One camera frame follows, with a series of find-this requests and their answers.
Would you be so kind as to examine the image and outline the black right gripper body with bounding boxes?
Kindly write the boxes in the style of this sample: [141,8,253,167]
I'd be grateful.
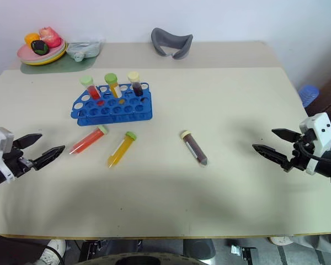
[282,131,313,173]

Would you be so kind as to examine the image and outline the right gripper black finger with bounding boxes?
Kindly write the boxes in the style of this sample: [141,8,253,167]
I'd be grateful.
[252,143,290,168]
[271,128,303,144]

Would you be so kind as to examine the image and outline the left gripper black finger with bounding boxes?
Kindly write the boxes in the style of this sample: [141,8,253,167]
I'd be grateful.
[13,133,43,150]
[32,145,66,171]

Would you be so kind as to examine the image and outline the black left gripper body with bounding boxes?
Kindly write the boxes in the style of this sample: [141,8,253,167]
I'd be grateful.
[2,139,35,179]

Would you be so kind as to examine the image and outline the blue test tube rack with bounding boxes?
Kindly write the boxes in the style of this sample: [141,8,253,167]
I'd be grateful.
[72,82,154,128]

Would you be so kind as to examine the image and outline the yellow plate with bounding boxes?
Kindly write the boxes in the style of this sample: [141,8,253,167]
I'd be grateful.
[23,47,69,67]

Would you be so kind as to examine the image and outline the white shoe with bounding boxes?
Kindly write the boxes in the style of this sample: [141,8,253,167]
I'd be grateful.
[34,238,67,265]
[269,235,296,247]

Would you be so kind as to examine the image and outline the green table mat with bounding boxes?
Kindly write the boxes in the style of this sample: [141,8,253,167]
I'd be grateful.
[19,40,104,75]

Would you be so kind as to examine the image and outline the stacked plates with toy food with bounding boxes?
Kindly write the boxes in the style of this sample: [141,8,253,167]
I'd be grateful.
[17,38,66,63]

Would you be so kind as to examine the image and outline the light green plate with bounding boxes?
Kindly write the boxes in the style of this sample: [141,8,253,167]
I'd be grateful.
[19,45,67,65]

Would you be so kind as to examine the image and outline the black and green toy ball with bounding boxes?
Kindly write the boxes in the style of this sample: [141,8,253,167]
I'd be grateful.
[29,40,50,55]

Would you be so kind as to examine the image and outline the orange toy fruit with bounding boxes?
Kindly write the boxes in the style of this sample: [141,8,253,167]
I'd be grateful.
[24,32,41,46]

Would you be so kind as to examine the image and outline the pink toy peach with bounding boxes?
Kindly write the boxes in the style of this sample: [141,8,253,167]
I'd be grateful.
[38,26,62,49]

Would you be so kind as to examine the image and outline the crumpled clear plastic bag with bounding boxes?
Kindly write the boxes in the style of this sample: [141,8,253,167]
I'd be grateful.
[66,40,103,62]

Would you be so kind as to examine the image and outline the dark round base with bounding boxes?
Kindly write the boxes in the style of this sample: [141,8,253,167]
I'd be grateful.
[183,238,216,261]

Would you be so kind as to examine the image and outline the grey headset face pad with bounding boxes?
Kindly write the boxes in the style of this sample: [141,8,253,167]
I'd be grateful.
[150,26,194,61]

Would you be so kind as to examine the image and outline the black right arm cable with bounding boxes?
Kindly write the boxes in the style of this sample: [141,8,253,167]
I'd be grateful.
[297,139,331,166]

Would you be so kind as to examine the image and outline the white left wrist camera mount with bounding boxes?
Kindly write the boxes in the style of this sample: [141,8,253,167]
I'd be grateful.
[0,126,15,183]

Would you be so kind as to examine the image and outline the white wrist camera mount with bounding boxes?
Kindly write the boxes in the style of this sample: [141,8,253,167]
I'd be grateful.
[299,112,331,176]
[0,126,15,183]

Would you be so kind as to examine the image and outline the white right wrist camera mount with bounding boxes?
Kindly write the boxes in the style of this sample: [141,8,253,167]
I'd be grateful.
[299,112,331,176]

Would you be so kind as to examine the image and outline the metal bracket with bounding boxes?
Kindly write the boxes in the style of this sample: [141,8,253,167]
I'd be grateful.
[231,243,258,259]

